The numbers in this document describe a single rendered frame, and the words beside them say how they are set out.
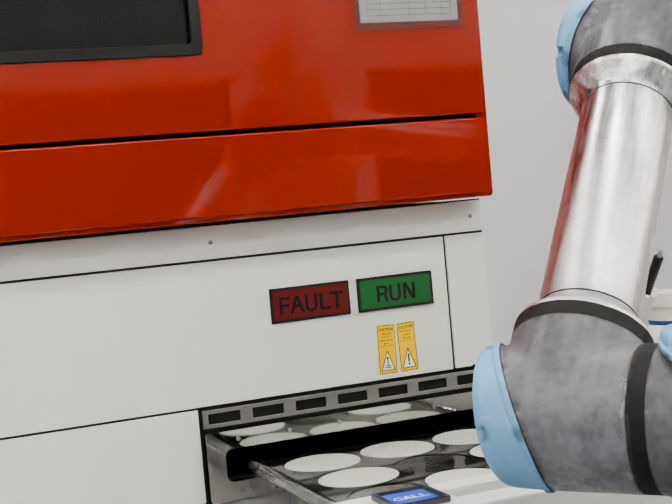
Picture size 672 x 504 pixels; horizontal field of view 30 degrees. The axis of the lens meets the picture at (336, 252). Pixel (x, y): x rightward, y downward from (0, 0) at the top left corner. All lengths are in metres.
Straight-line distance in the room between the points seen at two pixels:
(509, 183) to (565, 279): 2.55
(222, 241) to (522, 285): 2.01
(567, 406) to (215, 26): 0.87
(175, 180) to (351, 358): 0.37
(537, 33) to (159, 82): 2.17
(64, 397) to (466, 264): 0.61
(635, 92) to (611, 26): 0.08
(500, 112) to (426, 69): 1.83
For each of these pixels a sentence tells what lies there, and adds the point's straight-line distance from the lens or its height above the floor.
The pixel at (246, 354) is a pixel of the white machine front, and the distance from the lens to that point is 1.72.
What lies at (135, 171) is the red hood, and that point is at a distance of 1.62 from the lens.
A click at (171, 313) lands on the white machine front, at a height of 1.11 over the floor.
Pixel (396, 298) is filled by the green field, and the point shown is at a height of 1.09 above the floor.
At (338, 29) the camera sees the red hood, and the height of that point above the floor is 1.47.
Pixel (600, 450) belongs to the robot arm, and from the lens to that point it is 0.96.
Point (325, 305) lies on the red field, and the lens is 1.75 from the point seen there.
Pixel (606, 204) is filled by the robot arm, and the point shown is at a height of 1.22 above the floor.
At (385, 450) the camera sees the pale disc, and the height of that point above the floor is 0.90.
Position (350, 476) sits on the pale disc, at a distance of 1.56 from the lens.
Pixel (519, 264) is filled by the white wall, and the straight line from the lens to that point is 3.61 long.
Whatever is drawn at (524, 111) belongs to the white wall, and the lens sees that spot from 3.63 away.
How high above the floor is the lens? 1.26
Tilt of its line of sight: 3 degrees down
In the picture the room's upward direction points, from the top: 5 degrees counter-clockwise
